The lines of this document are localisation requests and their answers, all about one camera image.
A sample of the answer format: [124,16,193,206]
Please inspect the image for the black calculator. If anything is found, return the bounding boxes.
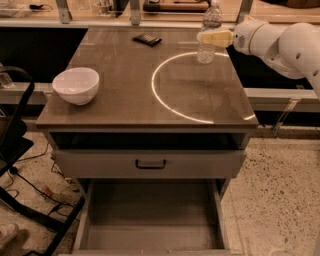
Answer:
[133,34,162,47]

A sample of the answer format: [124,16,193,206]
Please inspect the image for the metal rail frame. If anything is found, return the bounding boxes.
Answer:
[0,0,320,28]

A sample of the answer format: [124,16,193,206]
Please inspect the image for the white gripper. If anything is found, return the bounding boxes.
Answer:
[197,18,268,56]

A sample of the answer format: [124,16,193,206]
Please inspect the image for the black drawer handle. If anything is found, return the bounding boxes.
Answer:
[135,159,167,170]

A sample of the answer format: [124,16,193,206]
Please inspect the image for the clear plastic water bottle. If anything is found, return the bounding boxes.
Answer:
[197,0,223,64]

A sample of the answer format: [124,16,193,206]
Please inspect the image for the upper grey drawer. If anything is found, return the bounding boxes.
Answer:
[53,149,246,179]

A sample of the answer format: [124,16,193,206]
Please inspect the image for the black chair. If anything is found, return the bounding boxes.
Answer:
[0,66,85,256]

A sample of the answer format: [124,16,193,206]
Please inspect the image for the white ceramic bowl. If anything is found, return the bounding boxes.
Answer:
[52,67,100,105]

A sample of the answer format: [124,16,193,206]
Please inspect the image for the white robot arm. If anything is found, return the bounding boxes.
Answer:
[197,18,320,98]

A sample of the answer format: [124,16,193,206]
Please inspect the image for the black floor cable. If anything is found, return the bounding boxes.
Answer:
[6,143,81,224]

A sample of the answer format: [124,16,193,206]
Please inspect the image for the open bottom drawer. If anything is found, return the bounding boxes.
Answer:
[60,179,244,256]

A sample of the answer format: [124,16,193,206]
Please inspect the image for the grey drawer cabinet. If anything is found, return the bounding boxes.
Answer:
[35,27,259,256]

